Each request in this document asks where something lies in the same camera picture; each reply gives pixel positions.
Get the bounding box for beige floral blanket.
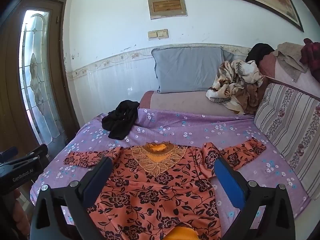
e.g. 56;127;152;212
205;60;264;115

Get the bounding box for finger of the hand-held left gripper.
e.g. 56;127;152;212
14;144;48;165
0;147;19;159

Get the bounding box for beige light switch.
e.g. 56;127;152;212
147;29;169;40

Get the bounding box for purple floral bedsheet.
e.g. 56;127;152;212
30;108;312;240

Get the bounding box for dark red cloth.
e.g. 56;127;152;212
299;38;320;74

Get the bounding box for pink sofa backrest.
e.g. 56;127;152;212
257;52;320;98

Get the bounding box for black garment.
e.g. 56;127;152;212
101;100;140;140

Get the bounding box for orange floral shirt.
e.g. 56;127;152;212
63;139;267;240

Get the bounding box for black cloth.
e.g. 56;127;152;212
245;43;275;63

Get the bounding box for wall panel box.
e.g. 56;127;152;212
148;0;188;20

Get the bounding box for pink beige mattress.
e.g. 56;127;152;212
139;90;254;117

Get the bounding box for grey pillow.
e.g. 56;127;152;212
151;46;234;94

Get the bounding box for striped floral cushion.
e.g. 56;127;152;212
254;83;320;200

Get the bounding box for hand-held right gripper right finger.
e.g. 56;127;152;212
214;157;297;240

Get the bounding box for wooden stained glass door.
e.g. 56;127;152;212
0;0;80;155

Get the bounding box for beige towel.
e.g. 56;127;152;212
272;42;309;82

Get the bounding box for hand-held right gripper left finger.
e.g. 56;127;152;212
30;157;114;240

